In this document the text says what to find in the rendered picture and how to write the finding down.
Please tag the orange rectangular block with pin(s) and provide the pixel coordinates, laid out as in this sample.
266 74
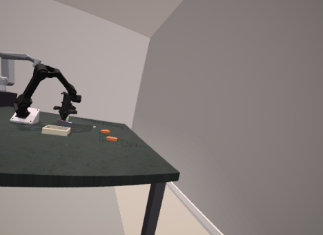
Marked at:
109 138

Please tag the beige rectangular tray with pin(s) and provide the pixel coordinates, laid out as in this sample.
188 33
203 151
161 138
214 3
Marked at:
58 130

